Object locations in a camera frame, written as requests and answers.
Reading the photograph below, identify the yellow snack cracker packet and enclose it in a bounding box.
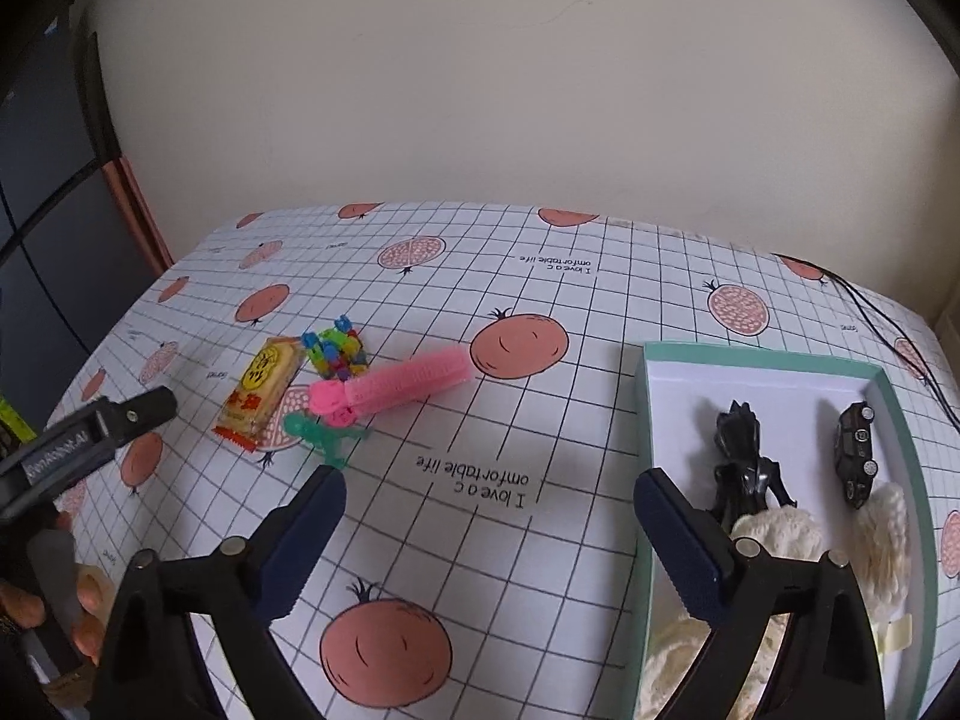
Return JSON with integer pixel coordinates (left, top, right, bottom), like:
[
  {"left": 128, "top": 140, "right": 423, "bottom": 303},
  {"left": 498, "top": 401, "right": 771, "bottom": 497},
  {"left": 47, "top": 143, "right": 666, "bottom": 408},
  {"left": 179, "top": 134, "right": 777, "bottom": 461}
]
[{"left": 213, "top": 337, "right": 304, "bottom": 452}]

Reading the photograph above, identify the cream knitted scrunchie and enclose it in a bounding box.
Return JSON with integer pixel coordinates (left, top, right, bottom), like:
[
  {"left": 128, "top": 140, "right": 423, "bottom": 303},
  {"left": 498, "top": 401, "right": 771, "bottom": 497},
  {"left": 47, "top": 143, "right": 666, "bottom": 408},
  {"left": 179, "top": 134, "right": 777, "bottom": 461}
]
[{"left": 635, "top": 491, "right": 828, "bottom": 718}]

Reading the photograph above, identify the green translucent plastic figure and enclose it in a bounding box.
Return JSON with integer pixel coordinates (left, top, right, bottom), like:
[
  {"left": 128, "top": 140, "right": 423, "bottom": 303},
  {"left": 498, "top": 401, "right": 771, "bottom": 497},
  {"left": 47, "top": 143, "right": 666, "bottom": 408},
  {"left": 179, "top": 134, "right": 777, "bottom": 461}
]
[{"left": 281, "top": 411, "right": 368, "bottom": 470}]

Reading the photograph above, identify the pink hair roller clip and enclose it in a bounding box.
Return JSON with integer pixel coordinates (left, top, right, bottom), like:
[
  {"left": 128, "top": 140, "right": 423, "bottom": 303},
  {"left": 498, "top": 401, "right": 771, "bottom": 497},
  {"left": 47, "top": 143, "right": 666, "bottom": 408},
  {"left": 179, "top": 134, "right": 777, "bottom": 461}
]
[{"left": 308, "top": 344, "right": 473, "bottom": 427}]

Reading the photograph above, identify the colourful building block toy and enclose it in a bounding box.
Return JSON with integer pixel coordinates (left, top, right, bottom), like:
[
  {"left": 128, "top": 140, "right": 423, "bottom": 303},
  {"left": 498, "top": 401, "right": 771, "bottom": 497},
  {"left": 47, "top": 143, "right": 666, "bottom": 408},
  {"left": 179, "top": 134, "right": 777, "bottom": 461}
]
[{"left": 301, "top": 314, "right": 368, "bottom": 382}]

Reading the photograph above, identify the cream plastic hair claw clip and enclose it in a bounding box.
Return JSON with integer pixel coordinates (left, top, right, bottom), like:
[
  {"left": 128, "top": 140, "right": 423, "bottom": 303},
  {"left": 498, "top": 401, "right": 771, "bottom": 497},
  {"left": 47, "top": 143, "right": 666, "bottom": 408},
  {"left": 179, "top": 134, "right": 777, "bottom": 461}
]
[{"left": 874, "top": 614, "right": 913, "bottom": 655}]

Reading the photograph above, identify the bag of cotton swabs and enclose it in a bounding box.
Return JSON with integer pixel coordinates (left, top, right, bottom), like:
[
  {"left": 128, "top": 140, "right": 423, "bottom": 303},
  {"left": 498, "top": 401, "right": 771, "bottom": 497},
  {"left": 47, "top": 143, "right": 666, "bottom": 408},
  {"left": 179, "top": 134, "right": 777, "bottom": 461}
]
[{"left": 853, "top": 483, "right": 911, "bottom": 624}]

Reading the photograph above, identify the person's left hand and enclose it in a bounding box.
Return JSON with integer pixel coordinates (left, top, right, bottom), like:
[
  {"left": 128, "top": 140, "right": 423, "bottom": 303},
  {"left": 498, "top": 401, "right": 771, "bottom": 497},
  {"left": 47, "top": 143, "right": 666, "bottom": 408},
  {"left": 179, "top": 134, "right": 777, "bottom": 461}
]
[{"left": 2, "top": 512, "right": 110, "bottom": 665}]

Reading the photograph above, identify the black toy car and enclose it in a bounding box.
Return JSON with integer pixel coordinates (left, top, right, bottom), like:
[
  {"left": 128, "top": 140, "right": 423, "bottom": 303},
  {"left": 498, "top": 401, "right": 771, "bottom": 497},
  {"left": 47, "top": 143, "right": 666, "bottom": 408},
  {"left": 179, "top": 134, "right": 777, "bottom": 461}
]
[{"left": 833, "top": 401, "right": 878, "bottom": 511}]

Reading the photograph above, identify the black monster figurine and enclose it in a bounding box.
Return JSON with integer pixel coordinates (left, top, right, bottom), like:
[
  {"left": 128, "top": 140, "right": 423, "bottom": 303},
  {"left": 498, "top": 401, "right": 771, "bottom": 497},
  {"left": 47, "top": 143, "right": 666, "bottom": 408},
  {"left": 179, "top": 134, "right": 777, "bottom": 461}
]
[{"left": 709, "top": 400, "right": 797, "bottom": 533}]

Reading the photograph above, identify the teal white storage box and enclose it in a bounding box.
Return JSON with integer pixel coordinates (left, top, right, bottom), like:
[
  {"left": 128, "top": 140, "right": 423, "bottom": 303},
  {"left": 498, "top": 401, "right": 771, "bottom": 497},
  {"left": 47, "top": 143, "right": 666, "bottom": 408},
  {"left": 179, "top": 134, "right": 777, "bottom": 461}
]
[{"left": 633, "top": 341, "right": 937, "bottom": 718}]

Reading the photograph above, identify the fruit pattern grid tablecloth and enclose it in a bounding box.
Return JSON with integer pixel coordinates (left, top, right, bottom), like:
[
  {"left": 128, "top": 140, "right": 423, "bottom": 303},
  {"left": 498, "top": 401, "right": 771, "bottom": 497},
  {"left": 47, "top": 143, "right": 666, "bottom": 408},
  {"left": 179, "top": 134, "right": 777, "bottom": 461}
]
[{"left": 64, "top": 203, "right": 958, "bottom": 718}]

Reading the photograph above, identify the dark window frame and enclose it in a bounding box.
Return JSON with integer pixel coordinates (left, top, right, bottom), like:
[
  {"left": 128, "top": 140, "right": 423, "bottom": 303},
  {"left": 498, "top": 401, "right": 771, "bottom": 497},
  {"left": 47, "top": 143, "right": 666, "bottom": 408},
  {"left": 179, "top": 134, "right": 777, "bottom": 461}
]
[{"left": 2, "top": 16, "right": 160, "bottom": 429}]

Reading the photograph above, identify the black cable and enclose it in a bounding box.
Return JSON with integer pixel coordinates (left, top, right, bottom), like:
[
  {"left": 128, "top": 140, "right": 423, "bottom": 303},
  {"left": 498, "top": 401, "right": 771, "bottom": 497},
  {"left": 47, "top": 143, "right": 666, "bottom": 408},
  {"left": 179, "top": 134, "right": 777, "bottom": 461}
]
[{"left": 774, "top": 253, "right": 960, "bottom": 430}]

